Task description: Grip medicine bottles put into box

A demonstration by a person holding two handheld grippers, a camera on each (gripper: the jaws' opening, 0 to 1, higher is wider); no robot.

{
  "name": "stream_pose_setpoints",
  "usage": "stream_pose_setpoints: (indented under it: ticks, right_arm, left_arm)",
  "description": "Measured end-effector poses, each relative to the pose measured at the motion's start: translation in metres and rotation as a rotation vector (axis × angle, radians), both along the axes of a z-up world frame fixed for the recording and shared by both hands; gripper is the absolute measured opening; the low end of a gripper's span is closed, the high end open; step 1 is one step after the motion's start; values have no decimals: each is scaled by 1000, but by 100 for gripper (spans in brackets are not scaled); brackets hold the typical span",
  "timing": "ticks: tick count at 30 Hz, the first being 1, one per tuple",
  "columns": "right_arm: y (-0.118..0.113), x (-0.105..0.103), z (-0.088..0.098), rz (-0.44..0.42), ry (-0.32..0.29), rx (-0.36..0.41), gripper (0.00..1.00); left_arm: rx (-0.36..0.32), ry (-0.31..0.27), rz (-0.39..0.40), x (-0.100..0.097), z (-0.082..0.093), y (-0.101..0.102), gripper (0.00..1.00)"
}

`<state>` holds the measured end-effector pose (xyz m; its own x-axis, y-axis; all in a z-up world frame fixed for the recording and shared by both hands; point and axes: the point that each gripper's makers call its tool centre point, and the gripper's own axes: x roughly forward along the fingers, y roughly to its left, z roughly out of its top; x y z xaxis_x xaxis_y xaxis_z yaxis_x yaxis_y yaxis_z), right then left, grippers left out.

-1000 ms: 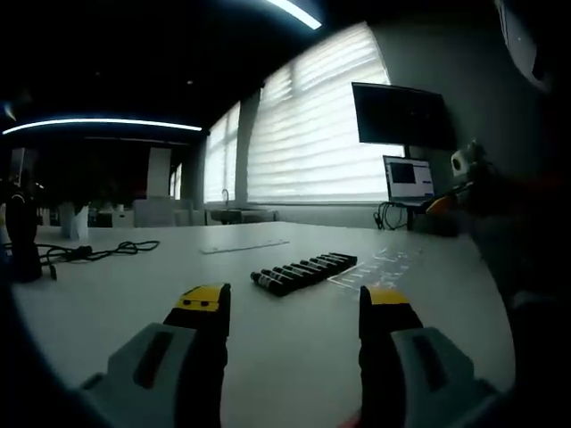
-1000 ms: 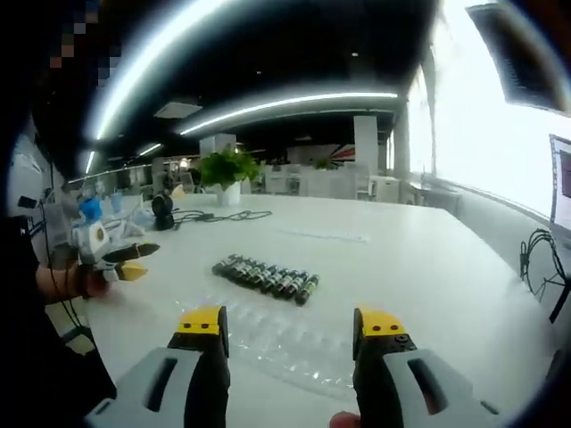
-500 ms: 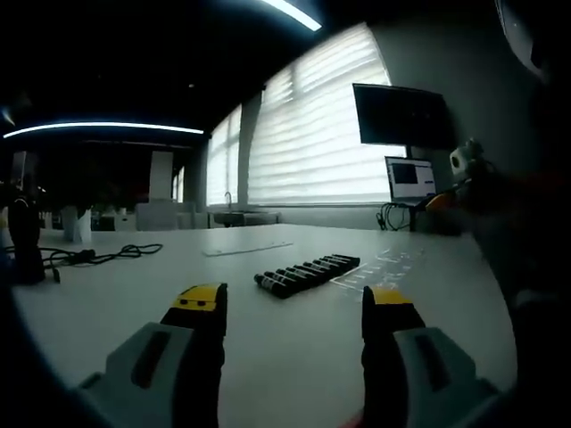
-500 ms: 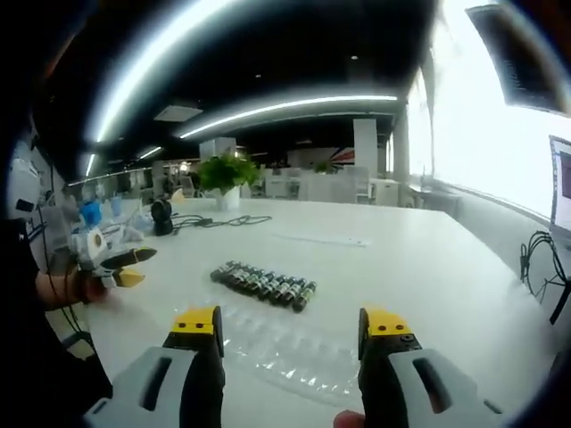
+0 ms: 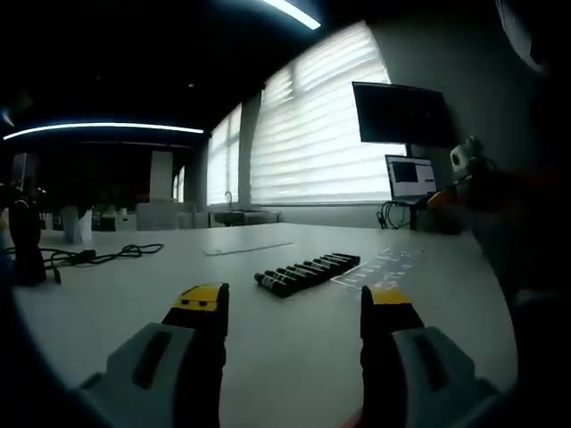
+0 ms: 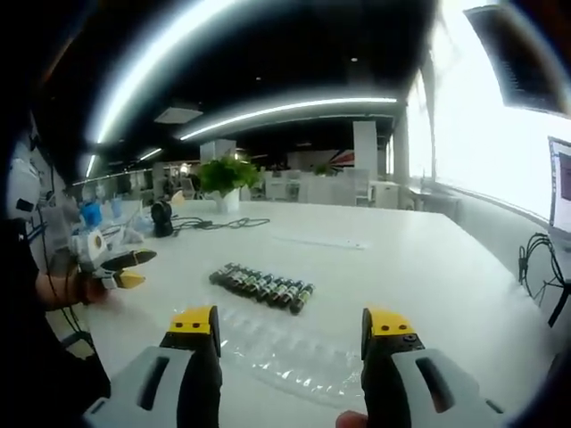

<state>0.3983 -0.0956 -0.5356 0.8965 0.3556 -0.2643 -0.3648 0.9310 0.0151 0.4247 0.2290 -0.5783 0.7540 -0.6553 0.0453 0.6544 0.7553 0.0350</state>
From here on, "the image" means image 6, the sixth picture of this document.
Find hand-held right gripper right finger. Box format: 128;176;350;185
360;305;509;428

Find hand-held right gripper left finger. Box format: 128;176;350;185
82;305;223;428

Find row of dark medicine bottles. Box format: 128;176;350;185
208;262;318;315

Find clear plastic tray box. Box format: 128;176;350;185
217;305;368;409

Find person's left hand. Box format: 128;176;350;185
81;275;120;307

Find person's right hand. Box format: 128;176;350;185
335;411;369;428

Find clear plastic bags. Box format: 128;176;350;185
104;199;151;245

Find black round desk fan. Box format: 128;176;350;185
150;201;176;239

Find white chest-worn device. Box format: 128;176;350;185
5;144;46;220

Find person's dark clothing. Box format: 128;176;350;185
0;217;112;428

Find green plant in white pot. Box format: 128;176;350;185
194;155;263;213

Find white flat strip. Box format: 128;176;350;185
270;233;372;251

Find long ceiling light strip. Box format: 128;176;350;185
87;0;251;146
178;96;399;142

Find computer monitor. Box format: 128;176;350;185
546;135;571;234

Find dark hanging ceiling panel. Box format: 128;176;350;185
462;0;571;118

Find black cable on table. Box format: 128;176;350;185
170;215;271;232

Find bundle of black cables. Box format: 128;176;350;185
517;231;571;329

